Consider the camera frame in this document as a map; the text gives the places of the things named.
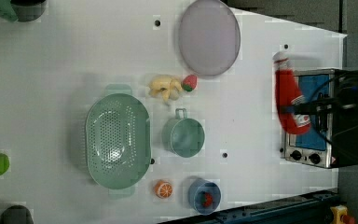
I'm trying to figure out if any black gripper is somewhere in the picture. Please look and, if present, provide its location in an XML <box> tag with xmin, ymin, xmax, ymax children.
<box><xmin>280</xmin><ymin>74</ymin><xmax>358</xmax><ymax>116</ymax></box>

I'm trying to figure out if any plush strawberry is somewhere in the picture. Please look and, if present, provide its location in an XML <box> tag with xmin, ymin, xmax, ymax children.
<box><xmin>182</xmin><ymin>75</ymin><xmax>198</xmax><ymax>91</ymax></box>

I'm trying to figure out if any plush orange slice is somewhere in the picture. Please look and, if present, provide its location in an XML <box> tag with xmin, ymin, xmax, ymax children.
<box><xmin>154</xmin><ymin>180</ymin><xmax>173</xmax><ymax>199</ymax></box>

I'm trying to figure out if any yellow plush banana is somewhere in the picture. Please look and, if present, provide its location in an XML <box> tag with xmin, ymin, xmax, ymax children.
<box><xmin>148</xmin><ymin>75</ymin><xmax>184</xmax><ymax>103</ymax></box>

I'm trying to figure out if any blue metal rail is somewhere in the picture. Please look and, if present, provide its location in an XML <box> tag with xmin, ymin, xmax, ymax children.
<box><xmin>159</xmin><ymin>190</ymin><xmax>340</xmax><ymax>224</ymax></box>

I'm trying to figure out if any green plastic strainer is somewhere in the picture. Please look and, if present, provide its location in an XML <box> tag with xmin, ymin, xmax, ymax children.
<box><xmin>85</xmin><ymin>84</ymin><xmax>151</xmax><ymax>194</ymax></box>

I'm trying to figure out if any black cable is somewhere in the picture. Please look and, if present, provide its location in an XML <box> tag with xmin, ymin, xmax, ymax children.
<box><xmin>309</xmin><ymin>73</ymin><xmax>358</xmax><ymax>172</ymax></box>

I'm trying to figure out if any green measuring cup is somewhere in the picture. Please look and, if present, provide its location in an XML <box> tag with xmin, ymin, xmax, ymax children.
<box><xmin>161</xmin><ymin>108</ymin><xmax>205</xmax><ymax>158</ymax></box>

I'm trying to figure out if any dark grey bowl top left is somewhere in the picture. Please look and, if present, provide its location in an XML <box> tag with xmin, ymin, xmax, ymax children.
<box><xmin>10</xmin><ymin>0</ymin><xmax>48</xmax><ymax>22</ymax></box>

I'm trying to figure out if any small red toy in cup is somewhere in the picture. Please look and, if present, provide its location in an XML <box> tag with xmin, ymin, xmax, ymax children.
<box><xmin>201</xmin><ymin>192</ymin><xmax>213</xmax><ymax>207</ymax></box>

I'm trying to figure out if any red plush ketchup bottle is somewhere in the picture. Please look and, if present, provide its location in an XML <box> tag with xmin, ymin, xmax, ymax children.
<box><xmin>272</xmin><ymin>51</ymin><xmax>310</xmax><ymax>135</ymax></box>

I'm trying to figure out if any silver toaster oven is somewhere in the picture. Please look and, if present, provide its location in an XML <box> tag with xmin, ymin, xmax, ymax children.
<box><xmin>281</xmin><ymin>69</ymin><xmax>358</xmax><ymax>169</ymax></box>

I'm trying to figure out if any yellow red clamp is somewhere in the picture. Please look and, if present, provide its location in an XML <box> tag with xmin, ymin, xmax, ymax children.
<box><xmin>330</xmin><ymin>205</ymin><xmax>356</xmax><ymax>224</ymax></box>

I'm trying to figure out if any green cloth corner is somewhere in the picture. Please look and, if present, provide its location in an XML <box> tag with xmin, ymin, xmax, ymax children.
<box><xmin>0</xmin><ymin>0</ymin><xmax>18</xmax><ymax>22</ymax></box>

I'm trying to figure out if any dark grey object bottom left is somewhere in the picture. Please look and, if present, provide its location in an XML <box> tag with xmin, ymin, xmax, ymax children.
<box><xmin>0</xmin><ymin>205</ymin><xmax>34</xmax><ymax>224</ymax></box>

